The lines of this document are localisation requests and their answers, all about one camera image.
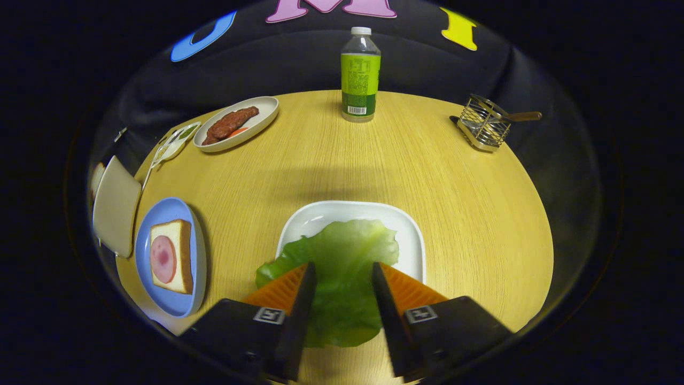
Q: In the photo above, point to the blue plate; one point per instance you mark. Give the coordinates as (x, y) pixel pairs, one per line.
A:
(160, 294)

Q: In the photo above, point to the round white plate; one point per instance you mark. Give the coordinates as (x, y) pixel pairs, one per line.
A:
(263, 114)

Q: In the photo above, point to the green lettuce leaf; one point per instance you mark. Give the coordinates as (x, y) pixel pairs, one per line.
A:
(342, 267)

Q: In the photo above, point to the white sectioned dish with beans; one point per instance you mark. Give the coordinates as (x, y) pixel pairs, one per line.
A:
(171, 145)

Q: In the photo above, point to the pink ham slice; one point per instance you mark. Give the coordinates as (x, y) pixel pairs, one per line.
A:
(163, 259)

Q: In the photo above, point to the white cloth clip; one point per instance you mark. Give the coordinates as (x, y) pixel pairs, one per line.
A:
(121, 133)

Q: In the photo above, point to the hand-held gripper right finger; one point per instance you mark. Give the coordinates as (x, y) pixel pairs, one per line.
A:
(390, 321)

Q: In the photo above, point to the brown meat slice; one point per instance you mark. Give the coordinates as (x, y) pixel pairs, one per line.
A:
(230, 124)

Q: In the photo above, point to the red tomato slice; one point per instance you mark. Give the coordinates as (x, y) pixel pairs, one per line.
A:
(239, 131)

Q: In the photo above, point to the black backdrop cloth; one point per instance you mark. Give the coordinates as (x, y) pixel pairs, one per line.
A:
(299, 59)

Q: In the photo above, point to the clear bottle with green label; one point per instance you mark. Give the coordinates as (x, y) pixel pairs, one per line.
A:
(360, 75)

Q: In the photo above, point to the white toaster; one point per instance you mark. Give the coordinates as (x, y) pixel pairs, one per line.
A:
(115, 208)

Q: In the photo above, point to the bread slice with ham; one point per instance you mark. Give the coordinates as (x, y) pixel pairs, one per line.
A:
(183, 251)

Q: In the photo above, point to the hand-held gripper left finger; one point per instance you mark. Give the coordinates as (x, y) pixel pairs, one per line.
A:
(296, 321)

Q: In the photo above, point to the square white plate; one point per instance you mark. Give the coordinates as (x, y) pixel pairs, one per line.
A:
(342, 211)

